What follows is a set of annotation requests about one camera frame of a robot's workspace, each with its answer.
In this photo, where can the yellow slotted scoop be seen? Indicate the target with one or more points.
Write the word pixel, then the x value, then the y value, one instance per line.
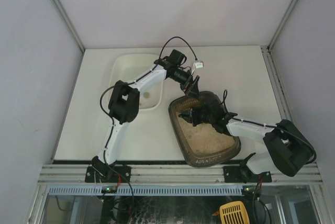
pixel 234 212

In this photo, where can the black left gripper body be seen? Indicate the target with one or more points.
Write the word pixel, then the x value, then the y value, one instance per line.
pixel 190 84

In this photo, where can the grey-green litter clump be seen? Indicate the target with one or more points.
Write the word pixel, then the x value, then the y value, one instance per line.
pixel 146 94

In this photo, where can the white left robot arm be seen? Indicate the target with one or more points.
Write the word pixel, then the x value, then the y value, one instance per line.
pixel 121 101

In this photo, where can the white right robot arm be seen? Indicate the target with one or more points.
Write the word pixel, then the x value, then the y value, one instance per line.
pixel 287 148

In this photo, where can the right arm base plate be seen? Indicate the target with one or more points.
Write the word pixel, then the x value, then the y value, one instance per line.
pixel 236 174

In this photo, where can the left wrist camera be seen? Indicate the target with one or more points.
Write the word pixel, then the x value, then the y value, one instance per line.
pixel 197 65

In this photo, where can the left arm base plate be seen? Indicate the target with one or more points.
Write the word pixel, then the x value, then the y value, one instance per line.
pixel 118 174

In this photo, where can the grey slotted cable duct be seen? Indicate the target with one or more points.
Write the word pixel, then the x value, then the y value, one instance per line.
pixel 182 190

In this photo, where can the brown litter box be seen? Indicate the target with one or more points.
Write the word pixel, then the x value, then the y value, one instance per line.
pixel 202 145

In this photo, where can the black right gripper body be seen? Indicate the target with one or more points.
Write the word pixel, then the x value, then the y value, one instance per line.
pixel 195 115

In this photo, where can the aluminium frame rail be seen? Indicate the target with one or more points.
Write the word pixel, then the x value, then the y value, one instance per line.
pixel 69 174

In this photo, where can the white plastic tub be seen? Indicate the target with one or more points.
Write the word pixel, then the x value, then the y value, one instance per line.
pixel 128 67

